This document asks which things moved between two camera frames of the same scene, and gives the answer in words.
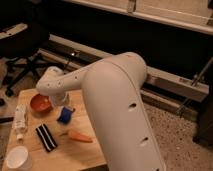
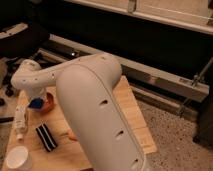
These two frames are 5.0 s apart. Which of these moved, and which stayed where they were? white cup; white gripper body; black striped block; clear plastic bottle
Moved: white gripper body
Stayed: black striped block; white cup; clear plastic bottle
